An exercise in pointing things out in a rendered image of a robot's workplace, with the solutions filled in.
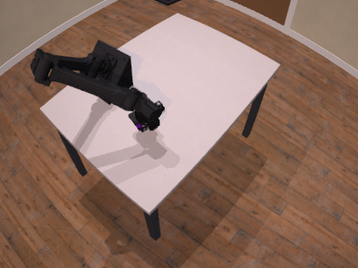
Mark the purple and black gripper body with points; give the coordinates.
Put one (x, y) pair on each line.
(134, 120)

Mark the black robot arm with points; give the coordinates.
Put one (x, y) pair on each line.
(92, 65)

